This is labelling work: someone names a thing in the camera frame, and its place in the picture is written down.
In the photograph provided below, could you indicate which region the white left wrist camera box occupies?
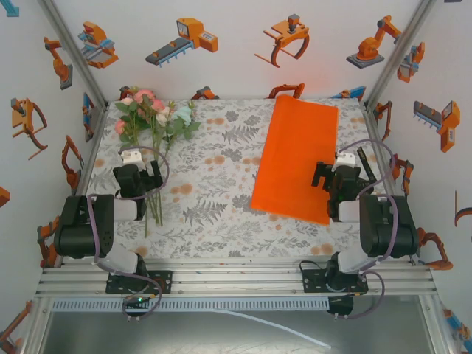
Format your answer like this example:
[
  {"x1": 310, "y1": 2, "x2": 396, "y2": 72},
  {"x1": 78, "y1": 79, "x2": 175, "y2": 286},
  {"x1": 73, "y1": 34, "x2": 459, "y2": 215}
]
[{"x1": 121, "y1": 149, "x2": 144, "y2": 166}]

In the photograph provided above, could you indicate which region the orange wrapping paper sheet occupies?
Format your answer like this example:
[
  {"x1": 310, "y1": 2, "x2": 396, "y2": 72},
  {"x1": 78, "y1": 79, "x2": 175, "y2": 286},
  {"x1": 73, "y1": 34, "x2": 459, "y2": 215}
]
[{"x1": 250, "y1": 94, "x2": 340, "y2": 226}]

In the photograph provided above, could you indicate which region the black printed ribbon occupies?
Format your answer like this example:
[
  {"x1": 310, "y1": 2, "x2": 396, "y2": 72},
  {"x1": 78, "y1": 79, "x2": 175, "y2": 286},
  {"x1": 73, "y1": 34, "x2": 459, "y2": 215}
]
[{"x1": 356, "y1": 146, "x2": 384, "y2": 192}]

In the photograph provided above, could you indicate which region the white plastic tube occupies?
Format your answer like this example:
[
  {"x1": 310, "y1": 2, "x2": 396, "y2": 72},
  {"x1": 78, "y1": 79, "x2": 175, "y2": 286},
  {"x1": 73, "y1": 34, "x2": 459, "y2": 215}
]
[{"x1": 215, "y1": 308, "x2": 333, "y2": 350}]

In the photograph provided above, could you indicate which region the aluminium side rail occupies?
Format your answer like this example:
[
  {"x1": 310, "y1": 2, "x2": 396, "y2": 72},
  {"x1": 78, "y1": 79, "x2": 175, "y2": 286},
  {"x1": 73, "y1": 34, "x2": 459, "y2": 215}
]
[
  {"x1": 363, "y1": 103, "x2": 417, "y2": 266},
  {"x1": 55, "y1": 105, "x2": 110, "y2": 268}
]

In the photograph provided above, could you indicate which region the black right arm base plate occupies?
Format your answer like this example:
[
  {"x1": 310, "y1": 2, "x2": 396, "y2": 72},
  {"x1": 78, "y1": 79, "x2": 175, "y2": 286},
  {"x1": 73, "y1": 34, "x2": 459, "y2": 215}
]
[{"x1": 302, "y1": 270, "x2": 369, "y2": 295}]

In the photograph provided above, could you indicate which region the floral patterned table mat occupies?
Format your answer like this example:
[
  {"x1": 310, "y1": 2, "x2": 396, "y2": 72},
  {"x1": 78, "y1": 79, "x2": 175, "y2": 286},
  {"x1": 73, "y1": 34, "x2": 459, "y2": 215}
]
[{"x1": 69, "y1": 97, "x2": 406, "y2": 259}]

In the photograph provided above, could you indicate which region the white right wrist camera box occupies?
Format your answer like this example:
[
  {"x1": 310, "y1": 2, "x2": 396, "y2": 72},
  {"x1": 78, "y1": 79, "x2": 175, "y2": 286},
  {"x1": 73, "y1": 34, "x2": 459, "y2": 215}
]
[{"x1": 334, "y1": 151, "x2": 357, "y2": 167}]

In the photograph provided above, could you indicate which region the grey slotted cable duct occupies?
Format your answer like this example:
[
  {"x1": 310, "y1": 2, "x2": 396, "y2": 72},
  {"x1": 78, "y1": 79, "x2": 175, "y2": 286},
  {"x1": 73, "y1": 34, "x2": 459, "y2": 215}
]
[{"x1": 51, "y1": 297, "x2": 330, "y2": 311}]

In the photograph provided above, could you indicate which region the aluminium rail frame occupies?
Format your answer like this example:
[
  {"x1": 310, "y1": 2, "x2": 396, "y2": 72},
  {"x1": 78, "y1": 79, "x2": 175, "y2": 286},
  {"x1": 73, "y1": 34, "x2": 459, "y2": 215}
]
[{"x1": 35, "y1": 257, "x2": 438, "y2": 298}]

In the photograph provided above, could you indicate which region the aluminium frame post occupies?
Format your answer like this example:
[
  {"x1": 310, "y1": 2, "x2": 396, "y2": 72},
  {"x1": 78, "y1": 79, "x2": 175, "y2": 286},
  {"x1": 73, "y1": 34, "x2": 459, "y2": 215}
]
[
  {"x1": 36, "y1": 0, "x2": 110, "y2": 108},
  {"x1": 363, "y1": 0, "x2": 438, "y2": 108}
]

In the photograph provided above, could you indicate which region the black controller box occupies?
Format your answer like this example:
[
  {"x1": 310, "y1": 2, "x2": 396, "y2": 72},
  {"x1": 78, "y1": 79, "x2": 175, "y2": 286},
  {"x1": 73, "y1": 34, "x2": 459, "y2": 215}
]
[
  {"x1": 327, "y1": 294, "x2": 355, "y2": 319},
  {"x1": 122, "y1": 294, "x2": 153, "y2": 314}
]

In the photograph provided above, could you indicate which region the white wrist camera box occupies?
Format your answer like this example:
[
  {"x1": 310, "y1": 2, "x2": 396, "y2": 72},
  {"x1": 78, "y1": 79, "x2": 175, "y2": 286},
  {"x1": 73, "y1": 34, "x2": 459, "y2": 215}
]
[
  {"x1": 334, "y1": 151, "x2": 357, "y2": 167},
  {"x1": 121, "y1": 149, "x2": 144, "y2": 166}
]

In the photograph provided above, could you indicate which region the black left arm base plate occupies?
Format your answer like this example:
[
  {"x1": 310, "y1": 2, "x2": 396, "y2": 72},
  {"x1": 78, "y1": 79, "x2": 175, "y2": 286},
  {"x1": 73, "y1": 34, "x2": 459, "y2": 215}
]
[{"x1": 105, "y1": 270, "x2": 173, "y2": 295}]

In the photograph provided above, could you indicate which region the brushed metal panel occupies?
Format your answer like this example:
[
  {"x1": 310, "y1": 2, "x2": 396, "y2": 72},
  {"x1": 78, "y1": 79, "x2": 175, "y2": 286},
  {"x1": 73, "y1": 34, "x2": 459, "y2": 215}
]
[{"x1": 21, "y1": 309, "x2": 454, "y2": 354}]

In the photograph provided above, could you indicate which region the cream fake flower stem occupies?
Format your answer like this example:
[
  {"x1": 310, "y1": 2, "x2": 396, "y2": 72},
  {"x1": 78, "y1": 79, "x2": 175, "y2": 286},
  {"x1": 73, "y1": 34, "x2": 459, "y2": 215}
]
[{"x1": 156, "y1": 106, "x2": 176, "y2": 207}]

